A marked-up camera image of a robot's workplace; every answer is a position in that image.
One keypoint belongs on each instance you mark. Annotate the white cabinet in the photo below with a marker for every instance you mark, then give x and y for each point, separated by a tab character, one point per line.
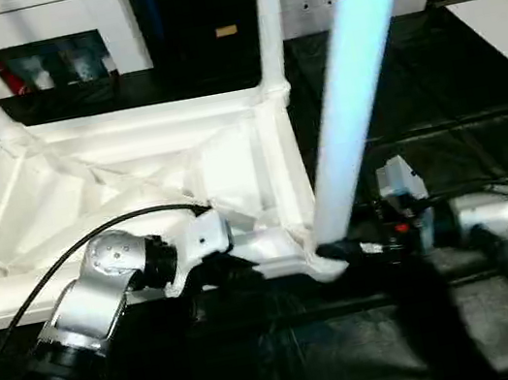
39	31

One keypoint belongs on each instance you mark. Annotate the black box with yellow label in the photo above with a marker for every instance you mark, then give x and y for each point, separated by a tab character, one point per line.
203	12

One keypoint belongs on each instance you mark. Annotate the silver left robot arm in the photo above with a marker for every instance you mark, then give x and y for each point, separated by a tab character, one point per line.
86	298

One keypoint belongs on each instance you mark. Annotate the white plastic table top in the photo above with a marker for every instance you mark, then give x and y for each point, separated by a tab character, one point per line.
85	180

